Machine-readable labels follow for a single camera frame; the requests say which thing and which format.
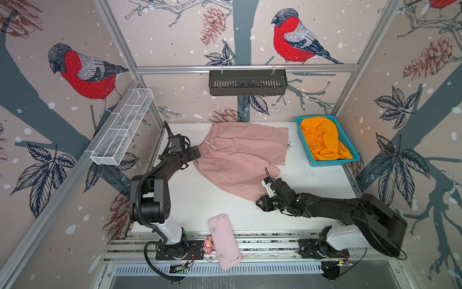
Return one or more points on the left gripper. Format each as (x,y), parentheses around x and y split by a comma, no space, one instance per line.
(192,155)

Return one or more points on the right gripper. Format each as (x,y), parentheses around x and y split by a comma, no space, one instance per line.
(264,202)

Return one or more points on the pink shorts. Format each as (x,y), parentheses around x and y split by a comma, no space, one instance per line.
(237,156)

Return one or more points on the teal plastic basket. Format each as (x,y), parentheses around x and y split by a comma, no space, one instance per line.
(343,138)

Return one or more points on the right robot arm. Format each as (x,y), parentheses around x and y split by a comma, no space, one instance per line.
(381,227)

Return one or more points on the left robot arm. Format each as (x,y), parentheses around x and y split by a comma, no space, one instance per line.
(150,203)

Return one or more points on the orange shorts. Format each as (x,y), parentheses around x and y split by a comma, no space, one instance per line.
(322,138)

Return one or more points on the pink tray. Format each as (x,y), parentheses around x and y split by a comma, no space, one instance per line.
(226,246)

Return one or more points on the right circuit board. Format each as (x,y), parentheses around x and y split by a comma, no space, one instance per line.
(340,263)

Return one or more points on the circuit board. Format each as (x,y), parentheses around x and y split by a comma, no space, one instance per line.
(179,269)
(340,263)

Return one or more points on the small pink toy figure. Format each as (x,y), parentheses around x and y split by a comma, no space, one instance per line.
(208,246)

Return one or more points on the left circuit board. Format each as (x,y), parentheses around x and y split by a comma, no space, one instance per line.
(179,269)

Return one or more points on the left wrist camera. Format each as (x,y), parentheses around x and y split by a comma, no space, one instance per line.
(179,143)

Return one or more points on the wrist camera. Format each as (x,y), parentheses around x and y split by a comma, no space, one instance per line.
(266,183)
(179,143)

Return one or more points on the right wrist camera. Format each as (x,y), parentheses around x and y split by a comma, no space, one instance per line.
(266,183)

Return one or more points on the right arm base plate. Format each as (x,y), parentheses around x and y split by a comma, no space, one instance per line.
(318,250)

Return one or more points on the black hanging wire basket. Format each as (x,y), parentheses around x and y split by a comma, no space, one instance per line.
(261,82)

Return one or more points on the white wire mesh shelf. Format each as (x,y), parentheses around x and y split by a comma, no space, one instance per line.
(117,139)

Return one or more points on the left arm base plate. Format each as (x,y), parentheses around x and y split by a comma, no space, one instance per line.
(181,251)

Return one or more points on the aluminium frame crossbar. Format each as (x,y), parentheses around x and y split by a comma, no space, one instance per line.
(316,68)

